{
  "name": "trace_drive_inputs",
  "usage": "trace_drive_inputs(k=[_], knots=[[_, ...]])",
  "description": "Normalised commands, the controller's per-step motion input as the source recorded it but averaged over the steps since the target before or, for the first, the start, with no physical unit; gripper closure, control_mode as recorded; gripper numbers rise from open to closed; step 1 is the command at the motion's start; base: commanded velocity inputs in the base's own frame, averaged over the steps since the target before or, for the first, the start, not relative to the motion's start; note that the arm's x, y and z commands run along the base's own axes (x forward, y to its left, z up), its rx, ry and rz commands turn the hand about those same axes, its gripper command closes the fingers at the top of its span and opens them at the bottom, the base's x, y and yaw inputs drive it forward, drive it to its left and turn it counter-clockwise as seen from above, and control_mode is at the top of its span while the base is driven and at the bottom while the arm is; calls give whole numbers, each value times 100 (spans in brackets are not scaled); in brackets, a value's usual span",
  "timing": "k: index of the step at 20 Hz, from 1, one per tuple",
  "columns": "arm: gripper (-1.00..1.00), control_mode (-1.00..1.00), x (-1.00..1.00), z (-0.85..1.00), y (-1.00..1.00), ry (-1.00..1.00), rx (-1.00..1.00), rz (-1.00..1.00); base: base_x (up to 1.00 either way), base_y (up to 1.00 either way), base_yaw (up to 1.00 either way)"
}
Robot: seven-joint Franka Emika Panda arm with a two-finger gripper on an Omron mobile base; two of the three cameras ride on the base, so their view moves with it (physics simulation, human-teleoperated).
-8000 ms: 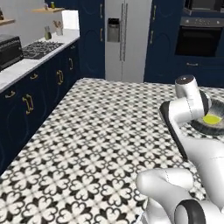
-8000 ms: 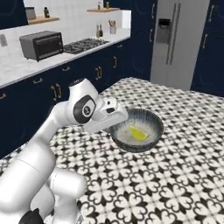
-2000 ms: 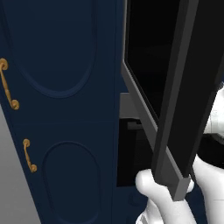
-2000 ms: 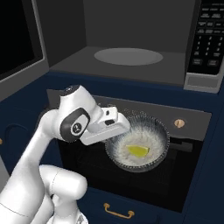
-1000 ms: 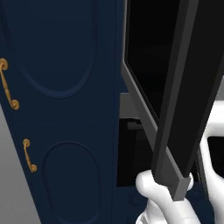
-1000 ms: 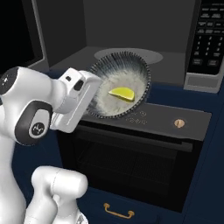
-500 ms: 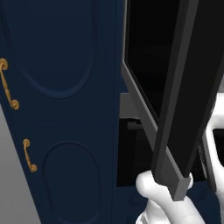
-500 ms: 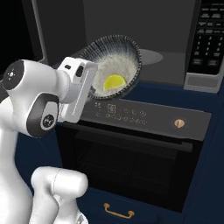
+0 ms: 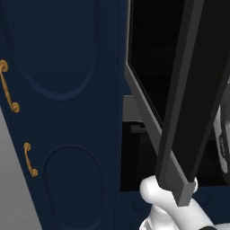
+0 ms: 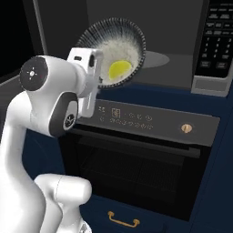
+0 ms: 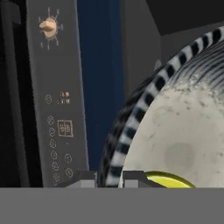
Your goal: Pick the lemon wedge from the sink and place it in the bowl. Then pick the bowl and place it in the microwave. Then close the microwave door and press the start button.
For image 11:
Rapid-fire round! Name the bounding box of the yellow lemon wedge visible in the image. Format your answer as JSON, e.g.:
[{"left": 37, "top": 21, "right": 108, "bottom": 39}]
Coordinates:
[{"left": 144, "top": 171, "right": 197, "bottom": 189}]

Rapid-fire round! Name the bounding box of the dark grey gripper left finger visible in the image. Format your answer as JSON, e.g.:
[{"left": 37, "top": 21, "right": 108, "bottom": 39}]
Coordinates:
[{"left": 56, "top": 170, "right": 97, "bottom": 189}]

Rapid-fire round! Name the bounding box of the tan microwave knob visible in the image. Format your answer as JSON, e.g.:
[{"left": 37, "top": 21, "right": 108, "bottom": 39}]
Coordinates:
[{"left": 38, "top": 17, "right": 64, "bottom": 40}]

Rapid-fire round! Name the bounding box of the black white striped bowl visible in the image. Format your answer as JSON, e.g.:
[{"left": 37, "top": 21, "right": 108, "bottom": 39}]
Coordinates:
[{"left": 96, "top": 25, "right": 224, "bottom": 189}]

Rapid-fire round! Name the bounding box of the grey cabinet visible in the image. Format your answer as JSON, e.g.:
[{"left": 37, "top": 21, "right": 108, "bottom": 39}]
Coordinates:
[{"left": 120, "top": 0, "right": 224, "bottom": 100}]

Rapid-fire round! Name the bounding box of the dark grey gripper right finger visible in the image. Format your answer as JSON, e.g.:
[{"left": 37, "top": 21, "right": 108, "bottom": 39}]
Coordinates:
[{"left": 122, "top": 170, "right": 166, "bottom": 189}]

